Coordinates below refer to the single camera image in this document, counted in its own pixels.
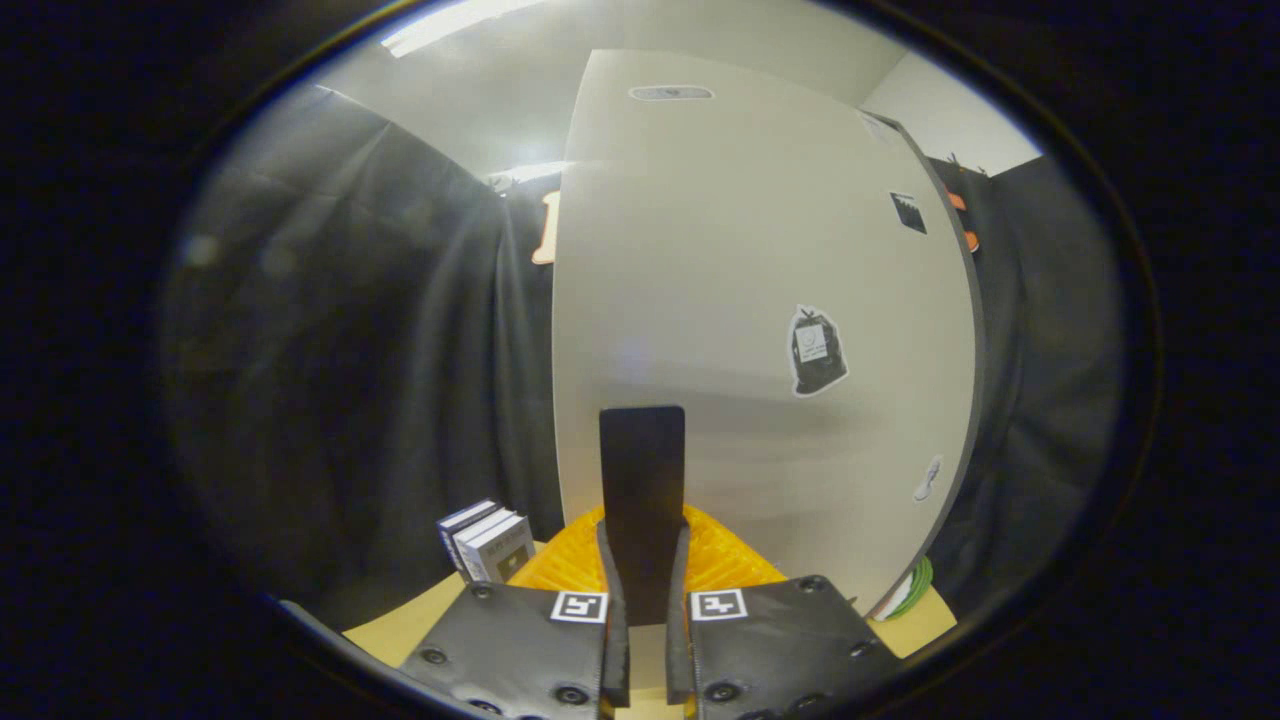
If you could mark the grey shoe cabinet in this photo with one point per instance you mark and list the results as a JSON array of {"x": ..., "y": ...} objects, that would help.
[{"x": 980, "y": 360}]

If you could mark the blue spine book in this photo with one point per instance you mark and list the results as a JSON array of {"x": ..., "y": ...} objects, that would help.
[{"x": 460, "y": 525}]

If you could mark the black backdrop cloth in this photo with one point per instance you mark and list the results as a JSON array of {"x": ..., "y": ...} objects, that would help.
[{"x": 350, "y": 350}]

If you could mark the watermelon print pouch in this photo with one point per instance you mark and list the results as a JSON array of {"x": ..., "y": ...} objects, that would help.
[{"x": 918, "y": 592}]

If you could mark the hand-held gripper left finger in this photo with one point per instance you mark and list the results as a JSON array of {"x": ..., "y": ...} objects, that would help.
[{"x": 615, "y": 640}]

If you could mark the grey cover book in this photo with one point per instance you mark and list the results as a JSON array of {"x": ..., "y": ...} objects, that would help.
[{"x": 505, "y": 555}]

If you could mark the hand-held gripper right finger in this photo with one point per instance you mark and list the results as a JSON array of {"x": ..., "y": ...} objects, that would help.
[{"x": 678, "y": 650}]

